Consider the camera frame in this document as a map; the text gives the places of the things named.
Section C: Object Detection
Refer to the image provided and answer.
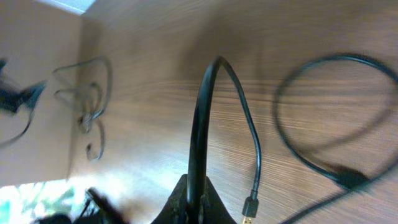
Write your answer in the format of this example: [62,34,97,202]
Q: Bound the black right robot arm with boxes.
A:
[33,174,235,224]

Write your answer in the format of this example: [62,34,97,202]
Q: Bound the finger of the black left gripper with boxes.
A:
[1,80,47,114]

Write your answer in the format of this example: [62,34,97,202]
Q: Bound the black right camera cable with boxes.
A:
[272,52,398,224]

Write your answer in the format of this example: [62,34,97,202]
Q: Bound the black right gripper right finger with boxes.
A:
[198,177,236,224]

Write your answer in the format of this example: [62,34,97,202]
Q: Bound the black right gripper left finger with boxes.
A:
[152,174,187,224]

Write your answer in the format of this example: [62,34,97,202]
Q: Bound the thin black USB cable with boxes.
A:
[185,55,262,224]

